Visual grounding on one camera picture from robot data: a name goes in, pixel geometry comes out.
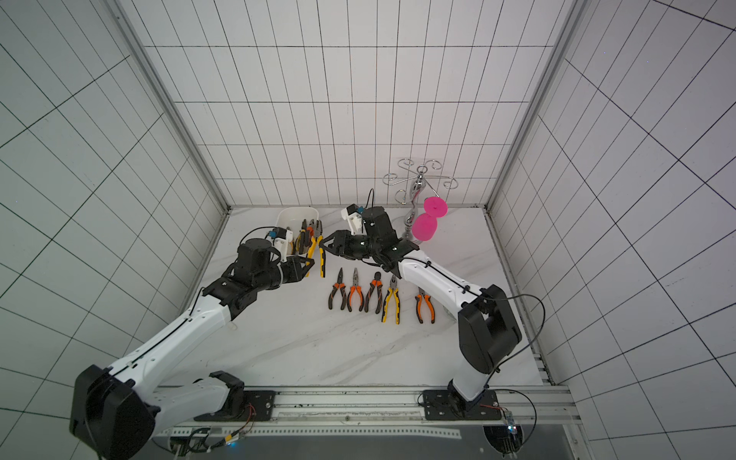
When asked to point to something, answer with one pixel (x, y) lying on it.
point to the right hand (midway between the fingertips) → (313, 251)
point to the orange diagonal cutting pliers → (376, 283)
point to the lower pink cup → (424, 226)
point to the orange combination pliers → (356, 286)
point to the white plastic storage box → (292, 218)
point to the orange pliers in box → (310, 228)
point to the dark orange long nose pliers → (340, 285)
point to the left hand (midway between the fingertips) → (310, 267)
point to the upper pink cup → (436, 206)
